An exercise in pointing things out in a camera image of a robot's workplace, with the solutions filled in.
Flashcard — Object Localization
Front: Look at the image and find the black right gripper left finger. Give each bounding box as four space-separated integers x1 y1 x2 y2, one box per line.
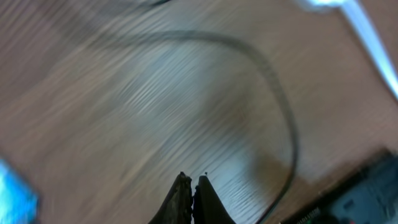
149 172 193 224

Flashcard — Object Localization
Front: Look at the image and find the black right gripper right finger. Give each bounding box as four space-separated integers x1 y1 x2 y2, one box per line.
192 175 235 224

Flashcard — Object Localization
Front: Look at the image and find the black charger cable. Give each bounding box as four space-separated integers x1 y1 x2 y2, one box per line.
93 0 300 224

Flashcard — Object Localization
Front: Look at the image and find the blue Galaxy smartphone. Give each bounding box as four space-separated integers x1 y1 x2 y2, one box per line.
1 159 39 224

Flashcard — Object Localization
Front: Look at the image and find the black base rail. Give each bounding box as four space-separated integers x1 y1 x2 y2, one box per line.
280 149 397 224

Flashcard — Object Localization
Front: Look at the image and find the white power strip cord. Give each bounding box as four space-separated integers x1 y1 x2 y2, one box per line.
295 0 398 102

